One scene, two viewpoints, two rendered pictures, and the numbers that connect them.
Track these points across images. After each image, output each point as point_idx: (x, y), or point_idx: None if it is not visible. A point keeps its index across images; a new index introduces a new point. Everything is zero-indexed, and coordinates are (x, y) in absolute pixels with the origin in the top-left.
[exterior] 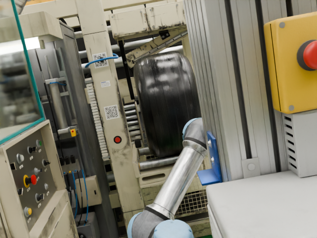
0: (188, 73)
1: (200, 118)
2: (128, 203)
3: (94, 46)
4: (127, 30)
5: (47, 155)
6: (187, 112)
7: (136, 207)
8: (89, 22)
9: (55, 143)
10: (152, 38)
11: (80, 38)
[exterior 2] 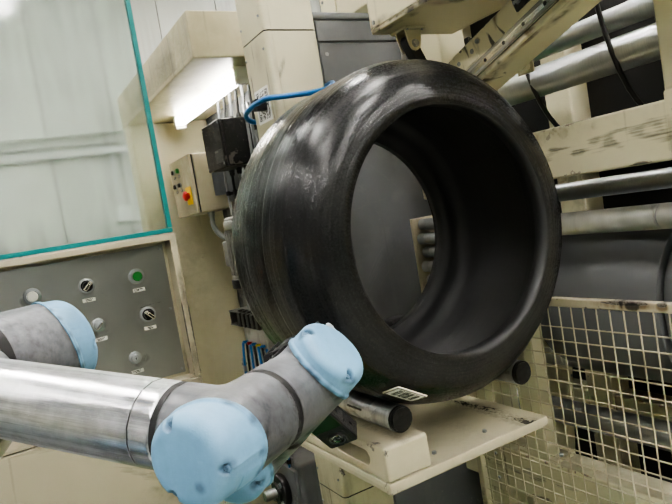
0: (306, 144)
1: (38, 304)
2: (323, 467)
3: (254, 73)
4: (391, 7)
5: (176, 300)
6: (272, 272)
7: (334, 484)
8: (245, 15)
9: None
10: None
11: None
